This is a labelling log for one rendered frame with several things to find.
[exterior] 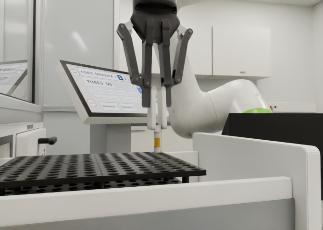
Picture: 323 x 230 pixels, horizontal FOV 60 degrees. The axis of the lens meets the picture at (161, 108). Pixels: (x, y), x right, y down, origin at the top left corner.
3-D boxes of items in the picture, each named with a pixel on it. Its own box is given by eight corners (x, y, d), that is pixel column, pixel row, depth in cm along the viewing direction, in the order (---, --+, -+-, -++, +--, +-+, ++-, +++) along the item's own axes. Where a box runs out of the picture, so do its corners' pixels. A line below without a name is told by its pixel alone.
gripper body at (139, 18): (133, -27, 43) (134, 34, 42) (186, -20, 45) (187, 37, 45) (126, -6, 50) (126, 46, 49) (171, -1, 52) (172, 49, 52)
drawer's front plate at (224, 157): (200, 187, 55) (200, 132, 56) (322, 258, 28) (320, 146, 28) (192, 188, 55) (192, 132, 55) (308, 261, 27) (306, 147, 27)
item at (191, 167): (161, 154, 47) (161, 151, 47) (206, 175, 31) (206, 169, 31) (150, 155, 47) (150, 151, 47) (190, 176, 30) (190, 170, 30)
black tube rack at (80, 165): (161, 189, 47) (161, 151, 47) (206, 229, 30) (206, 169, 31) (15, 200, 41) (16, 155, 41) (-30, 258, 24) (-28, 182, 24)
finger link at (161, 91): (156, 88, 48) (160, 88, 49) (157, 128, 48) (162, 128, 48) (161, 86, 46) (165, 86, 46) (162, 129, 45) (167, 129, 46)
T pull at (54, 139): (56, 141, 68) (56, 136, 68) (54, 144, 60) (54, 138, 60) (40, 142, 67) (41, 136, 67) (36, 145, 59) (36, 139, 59)
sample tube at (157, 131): (152, 152, 47) (152, 125, 47) (159, 152, 47) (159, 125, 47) (154, 153, 46) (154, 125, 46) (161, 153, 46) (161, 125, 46)
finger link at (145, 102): (150, 76, 46) (132, 75, 45) (150, 107, 46) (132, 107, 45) (148, 78, 47) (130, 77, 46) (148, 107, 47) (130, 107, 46)
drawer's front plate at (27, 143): (45, 168, 77) (46, 128, 77) (26, 197, 49) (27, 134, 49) (38, 168, 76) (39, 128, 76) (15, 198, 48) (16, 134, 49)
